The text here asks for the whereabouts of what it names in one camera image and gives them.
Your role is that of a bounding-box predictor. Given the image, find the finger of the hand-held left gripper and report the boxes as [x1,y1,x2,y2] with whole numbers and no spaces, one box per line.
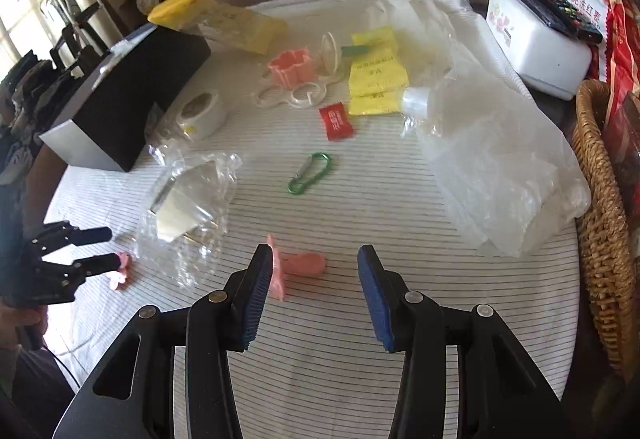
[32,220,114,255]
[46,252,123,291]

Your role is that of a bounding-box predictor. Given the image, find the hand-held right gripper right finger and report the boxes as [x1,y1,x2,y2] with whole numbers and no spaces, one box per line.
[356,244,591,439]

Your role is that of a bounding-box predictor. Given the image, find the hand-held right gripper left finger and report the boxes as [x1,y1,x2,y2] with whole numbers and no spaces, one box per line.
[52,243,276,439]

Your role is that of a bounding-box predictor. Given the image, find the small pink flower piece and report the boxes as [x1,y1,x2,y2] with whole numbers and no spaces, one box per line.
[110,252,132,291]

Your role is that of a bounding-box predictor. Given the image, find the pink silicone piece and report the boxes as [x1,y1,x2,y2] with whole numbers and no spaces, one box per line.
[266,234,327,303]

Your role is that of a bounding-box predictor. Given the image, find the black storage box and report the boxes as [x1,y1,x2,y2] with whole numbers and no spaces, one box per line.
[39,25,212,173]

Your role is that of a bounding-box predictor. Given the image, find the person's left hand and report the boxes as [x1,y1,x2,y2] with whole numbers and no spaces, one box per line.
[0,306,48,351]

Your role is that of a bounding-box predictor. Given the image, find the striped white tablecloth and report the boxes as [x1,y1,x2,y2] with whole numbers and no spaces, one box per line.
[45,0,587,439]

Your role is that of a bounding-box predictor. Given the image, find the small clear plastic bag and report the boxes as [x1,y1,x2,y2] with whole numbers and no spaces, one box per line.
[145,103,192,166]

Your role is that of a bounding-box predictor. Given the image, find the green carabiner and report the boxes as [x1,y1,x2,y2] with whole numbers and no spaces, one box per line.
[287,152,334,195]

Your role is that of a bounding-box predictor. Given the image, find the pile of clothes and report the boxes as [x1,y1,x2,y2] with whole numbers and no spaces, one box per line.
[0,49,53,186]

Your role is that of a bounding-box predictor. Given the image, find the white tape roll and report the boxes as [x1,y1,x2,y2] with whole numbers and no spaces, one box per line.
[177,89,227,140]

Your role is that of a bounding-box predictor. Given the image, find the red candy packet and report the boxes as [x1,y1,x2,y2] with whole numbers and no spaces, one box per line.
[319,102,359,140]

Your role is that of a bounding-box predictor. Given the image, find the large clear plastic bag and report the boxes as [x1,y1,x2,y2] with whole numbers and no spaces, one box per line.
[385,0,592,256]

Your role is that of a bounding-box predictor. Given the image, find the yellow packet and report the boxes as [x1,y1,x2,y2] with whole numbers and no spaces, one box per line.
[348,90,407,118]
[350,25,398,56]
[349,50,408,96]

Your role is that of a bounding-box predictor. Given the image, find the wicker basket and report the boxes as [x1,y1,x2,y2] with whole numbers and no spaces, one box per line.
[572,79,637,372]

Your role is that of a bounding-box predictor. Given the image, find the pink flower mould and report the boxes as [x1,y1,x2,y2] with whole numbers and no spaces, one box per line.
[267,50,322,88]

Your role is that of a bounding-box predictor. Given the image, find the yellow noodle bag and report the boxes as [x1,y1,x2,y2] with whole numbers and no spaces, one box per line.
[147,0,289,54]

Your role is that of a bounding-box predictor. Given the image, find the clear round lid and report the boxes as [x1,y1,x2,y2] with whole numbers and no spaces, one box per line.
[319,33,344,76]

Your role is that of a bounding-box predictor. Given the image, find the white floral tissue box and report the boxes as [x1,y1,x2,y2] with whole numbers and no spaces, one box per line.
[486,0,594,100]

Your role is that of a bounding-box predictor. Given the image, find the black remote control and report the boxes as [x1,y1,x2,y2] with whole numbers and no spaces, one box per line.
[492,0,604,44]

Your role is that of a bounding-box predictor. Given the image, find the pile of red snack packets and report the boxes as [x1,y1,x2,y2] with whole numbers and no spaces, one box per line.
[532,0,640,154]

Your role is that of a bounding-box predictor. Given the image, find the white plastic ring holder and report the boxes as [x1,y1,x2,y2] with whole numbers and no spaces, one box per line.
[256,78,347,113]

